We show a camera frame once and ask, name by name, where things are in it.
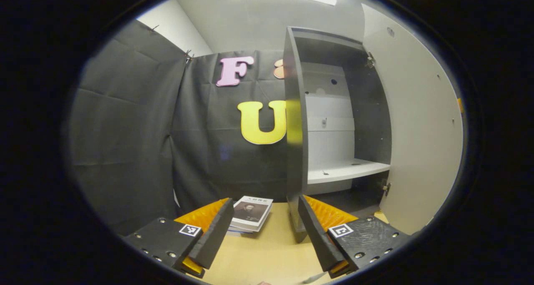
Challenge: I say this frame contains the white cabinet shelf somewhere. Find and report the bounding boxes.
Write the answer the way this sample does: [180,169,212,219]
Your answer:
[307,159,391,184]

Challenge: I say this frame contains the black backdrop cloth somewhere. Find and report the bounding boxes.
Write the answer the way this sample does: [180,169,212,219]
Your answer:
[67,20,301,235]

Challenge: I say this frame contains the beige cabinet door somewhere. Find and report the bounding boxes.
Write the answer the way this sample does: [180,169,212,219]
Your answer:
[361,3,464,235]

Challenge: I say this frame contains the dark grey cabinet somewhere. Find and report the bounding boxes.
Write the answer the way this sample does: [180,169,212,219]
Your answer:
[283,25,393,243]

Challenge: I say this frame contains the thin pale book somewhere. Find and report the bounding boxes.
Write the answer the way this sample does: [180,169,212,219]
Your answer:
[227,222,263,235]

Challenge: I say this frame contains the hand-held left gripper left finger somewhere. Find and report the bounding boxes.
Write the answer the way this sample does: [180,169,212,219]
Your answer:
[124,197,235,278]

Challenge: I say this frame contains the white portrait cover book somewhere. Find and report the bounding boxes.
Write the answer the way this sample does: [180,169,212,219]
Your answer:
[231,195,274,228]

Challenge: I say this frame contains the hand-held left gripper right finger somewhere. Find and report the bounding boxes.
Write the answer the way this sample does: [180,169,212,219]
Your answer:
[297,194,411,278]

